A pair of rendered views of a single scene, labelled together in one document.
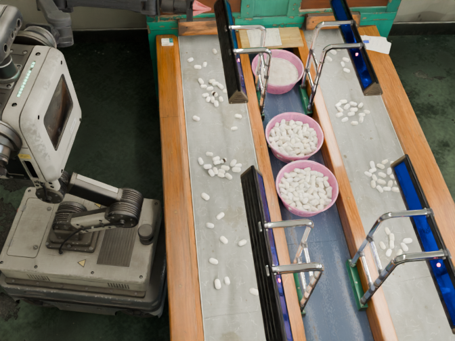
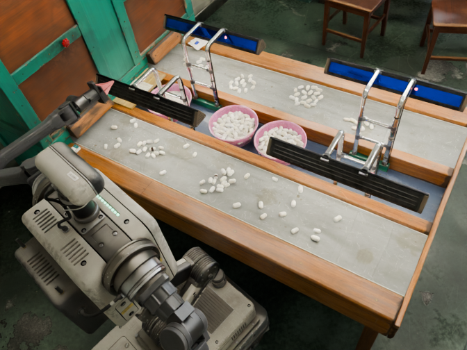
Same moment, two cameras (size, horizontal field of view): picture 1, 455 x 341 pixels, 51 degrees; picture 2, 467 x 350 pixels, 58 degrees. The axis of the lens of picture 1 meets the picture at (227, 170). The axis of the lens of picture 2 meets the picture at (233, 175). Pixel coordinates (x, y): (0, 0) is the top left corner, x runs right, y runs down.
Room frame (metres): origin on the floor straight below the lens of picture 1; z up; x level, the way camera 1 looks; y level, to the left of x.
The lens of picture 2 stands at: (0.21, 0.78, 2.35)
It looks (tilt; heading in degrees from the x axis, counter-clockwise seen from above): 52 degrees down; 320
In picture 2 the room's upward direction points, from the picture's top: 10 degrees counter-clockwise
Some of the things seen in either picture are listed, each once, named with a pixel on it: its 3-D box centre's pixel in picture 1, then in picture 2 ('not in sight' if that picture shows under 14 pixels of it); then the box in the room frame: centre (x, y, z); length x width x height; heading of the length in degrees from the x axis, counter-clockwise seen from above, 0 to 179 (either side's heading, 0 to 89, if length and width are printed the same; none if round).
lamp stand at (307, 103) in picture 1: (329, 70); (209, 67); (1.70, -0.45, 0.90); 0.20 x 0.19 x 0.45; 10
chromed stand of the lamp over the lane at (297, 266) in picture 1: (283, 271); (347, 182); (0.67, -0.22, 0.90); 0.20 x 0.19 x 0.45; 10
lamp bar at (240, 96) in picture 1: (229, 44); (146, 96); (1.62, 0.03, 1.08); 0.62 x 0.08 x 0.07; 10
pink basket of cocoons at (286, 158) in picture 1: (292, 140); (234, 128); (1.40, -0.29, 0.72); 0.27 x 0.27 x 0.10
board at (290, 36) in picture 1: (270, 38); (140, 87); (2.05, -0.18, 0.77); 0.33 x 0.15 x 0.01; 100
